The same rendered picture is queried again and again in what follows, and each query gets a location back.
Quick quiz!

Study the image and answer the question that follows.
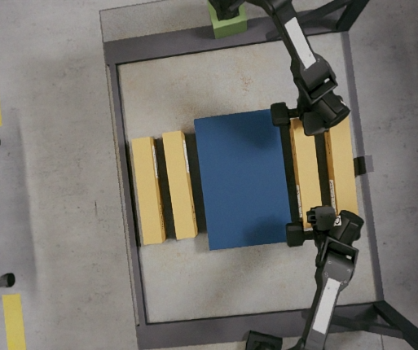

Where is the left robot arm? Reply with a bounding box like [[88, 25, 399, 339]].
[[287, 205, 364, 350]]

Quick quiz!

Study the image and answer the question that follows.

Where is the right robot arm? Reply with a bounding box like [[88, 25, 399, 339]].
[[209, 0, 350, 137]]

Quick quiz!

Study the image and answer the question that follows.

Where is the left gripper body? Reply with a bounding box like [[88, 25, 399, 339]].
[[285, 222, 361, 248]]

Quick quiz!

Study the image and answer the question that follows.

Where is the brown cardboard carton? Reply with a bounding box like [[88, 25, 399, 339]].
[[162, 131, 198, 239], [131, 137, 168, 245], [324, 115, 359, 217], [290, 118, 322, 228]]

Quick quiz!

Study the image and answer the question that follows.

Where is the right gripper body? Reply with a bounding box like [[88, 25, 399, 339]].
[[271, 96, 314, 127]]

